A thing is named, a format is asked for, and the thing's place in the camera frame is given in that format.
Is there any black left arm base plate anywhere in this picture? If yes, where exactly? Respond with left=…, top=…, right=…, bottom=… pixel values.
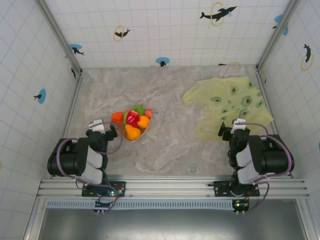
left=81, top=180, right=127, bottom=198

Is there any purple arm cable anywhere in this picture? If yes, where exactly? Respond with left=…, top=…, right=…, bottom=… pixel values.
left=243, top=120, right=296, bottom=214
left=55, top=120, right=124, bottom=212

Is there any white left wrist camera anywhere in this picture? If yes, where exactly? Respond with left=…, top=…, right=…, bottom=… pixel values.
left=88, top=119, right=107, bottom=134

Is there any right controller board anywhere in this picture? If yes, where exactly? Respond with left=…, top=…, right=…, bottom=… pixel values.
left=232, top=199, right=251, bottom=214

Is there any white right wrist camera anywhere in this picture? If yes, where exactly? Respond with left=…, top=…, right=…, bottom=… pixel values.
left=231, top=118, right=250, bottom=131

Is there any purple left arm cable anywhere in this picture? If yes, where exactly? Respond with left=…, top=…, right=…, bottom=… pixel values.
left=55, top=120, right=124, bottom=212

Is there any orange triangular plate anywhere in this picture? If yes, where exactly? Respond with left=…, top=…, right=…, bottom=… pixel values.
left=111, top=108, right=153, bottom=143

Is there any aluminium mounting rail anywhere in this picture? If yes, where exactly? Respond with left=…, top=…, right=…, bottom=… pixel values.
left=36, top=176, right=311, bottom=200

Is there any aluminium frame post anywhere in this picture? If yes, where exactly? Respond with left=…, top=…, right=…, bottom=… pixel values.
left=36, top=0, right=84, bottom=76
left=256, top=0, right=301, bottom=70

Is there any white slotted cable duct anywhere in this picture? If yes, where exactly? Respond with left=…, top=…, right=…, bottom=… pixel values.
left=46, top=199, right=251, bottom=210

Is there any green apple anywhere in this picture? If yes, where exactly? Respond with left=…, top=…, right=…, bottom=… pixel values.
left=131, top=104, right=146, bottom=116

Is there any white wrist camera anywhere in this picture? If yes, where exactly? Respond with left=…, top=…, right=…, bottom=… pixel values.
left=231, top=118, right=250, bottom=131
left=88, top=119, right=107, bottom=134

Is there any orange-yellow pear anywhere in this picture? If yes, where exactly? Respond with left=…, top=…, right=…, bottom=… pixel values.
left=124, top=124, right=142, bottom=141

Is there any round orange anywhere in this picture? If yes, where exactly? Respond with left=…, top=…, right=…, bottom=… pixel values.
left=136, top=115, right=151, bottom=129

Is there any red apple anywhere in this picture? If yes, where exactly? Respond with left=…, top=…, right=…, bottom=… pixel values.
left=126, top=110, right=140, bottom=125

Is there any yellow-green avocado print plastic bag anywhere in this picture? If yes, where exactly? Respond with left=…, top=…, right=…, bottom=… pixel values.
left=183, top=76, right=275, bottom=143

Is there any grey metal panel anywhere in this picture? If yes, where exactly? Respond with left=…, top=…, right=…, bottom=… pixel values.
left=37, top=207, right=309, bottom=240

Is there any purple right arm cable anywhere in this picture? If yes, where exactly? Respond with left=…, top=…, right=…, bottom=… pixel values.
left=243, top=120, right=296, bottom=214

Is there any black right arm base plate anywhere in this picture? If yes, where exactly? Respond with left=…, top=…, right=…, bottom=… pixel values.
left=213, top=180, right=261, bottom=198

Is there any aluminium table side rail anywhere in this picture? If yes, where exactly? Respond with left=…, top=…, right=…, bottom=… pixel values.
left=50, top=74, right=84, bottom=179
left=255, top=68, right=294, bottom=179

